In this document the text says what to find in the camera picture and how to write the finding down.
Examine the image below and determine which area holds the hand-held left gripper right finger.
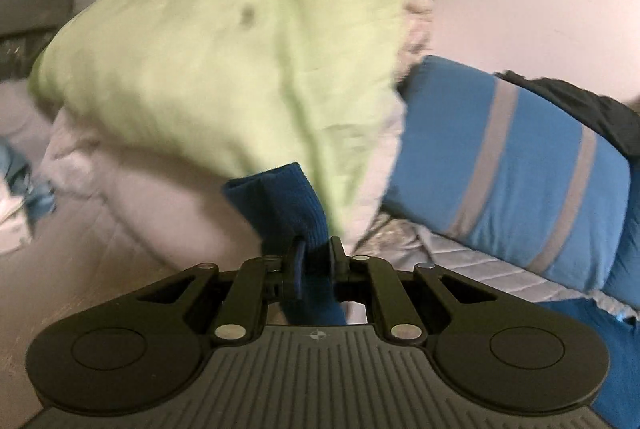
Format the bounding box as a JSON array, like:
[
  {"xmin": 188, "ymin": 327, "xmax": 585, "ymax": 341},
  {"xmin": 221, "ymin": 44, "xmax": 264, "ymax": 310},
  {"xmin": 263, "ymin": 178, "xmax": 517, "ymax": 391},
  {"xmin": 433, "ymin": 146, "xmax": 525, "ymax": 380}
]
[{"xmin": 328, "ymin": 236, "xmax": 502, "ymax": 346}]

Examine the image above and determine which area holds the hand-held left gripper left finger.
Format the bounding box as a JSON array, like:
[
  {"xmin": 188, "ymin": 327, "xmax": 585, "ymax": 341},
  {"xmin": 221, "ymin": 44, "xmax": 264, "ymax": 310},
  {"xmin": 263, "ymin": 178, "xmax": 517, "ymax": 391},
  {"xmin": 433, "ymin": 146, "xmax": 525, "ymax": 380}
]
[{"xmin": 134, "ymin": 236, "xmax": 307, "ymax": 346}]

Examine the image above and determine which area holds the dark blue garment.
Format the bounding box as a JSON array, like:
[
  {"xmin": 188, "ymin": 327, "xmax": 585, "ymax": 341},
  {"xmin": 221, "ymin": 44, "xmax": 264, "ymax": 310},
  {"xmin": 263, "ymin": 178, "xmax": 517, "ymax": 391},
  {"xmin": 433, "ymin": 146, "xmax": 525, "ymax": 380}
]
[{"xmin": 222, "ymin": 162, "xmax": 349, "ymax": 328}]

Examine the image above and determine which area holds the grey quilted bed cover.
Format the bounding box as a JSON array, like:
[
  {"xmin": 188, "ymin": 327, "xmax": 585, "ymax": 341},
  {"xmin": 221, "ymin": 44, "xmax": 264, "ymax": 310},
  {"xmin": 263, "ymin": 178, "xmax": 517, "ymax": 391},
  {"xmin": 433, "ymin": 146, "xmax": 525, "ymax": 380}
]
[{"xmin": 350, "ymin": 208, "xmax": 623, "ymax": 316}]

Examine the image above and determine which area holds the white fluffy blanket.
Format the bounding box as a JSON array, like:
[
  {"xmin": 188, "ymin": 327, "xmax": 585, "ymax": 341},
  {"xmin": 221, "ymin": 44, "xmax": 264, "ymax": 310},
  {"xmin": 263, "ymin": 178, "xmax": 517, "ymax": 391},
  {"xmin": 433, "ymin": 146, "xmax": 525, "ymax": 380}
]
[{"xmin": 39, "ymin": 0, "xmax": 437, "ymax": 274}]

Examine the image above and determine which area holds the blue pillow with grey stripes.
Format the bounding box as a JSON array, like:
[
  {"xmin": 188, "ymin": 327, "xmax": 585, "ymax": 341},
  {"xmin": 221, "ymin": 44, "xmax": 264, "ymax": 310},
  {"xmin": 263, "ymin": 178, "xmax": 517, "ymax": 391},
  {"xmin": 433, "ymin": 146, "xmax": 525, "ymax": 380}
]
[{"xmin": 384, "ymin": 55, "xmax": 633, "ymax": 296}]

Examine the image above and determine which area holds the light green cloth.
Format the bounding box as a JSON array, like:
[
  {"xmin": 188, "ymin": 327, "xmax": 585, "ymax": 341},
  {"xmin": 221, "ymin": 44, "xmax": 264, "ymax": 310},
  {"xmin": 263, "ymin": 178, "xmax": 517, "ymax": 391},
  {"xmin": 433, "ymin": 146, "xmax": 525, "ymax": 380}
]
[{"xmin": 27, "ymin": 0, "xmax": 434, "ymax": 251}]

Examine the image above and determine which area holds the white crumpled cloth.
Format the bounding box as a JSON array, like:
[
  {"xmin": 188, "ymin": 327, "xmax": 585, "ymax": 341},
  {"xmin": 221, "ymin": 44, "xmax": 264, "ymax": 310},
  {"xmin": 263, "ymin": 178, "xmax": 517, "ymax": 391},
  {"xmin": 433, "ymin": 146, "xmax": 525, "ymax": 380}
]
[{"xmin": 0, "ymin": 179, "xmax": 37, "ymax": 256}]

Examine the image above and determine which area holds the black garment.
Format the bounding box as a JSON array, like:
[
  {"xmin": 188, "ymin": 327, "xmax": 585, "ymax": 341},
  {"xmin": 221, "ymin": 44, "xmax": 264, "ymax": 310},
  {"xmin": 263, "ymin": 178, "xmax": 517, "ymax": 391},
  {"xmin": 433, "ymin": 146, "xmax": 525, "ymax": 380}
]
[{"xmin": 494, "ymin": 70, "xmax": 640, "ymax": 156}]

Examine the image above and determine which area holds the dark blue cloth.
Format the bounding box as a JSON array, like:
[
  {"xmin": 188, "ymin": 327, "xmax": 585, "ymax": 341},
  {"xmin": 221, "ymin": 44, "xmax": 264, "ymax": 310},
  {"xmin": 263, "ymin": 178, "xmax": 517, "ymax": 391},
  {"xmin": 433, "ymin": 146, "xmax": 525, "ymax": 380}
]
[{"xmin": 537, "ymin": 209, "xmax": 640, "ymax": 429}]

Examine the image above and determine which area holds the teal cloth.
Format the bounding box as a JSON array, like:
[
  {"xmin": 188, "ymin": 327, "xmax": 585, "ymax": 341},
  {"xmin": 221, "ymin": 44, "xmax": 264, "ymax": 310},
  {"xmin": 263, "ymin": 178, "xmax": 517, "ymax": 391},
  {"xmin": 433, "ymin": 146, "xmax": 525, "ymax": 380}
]
[{"xmin": 0, "ymin": 136, "xmax": 57, "ymax": 226}]

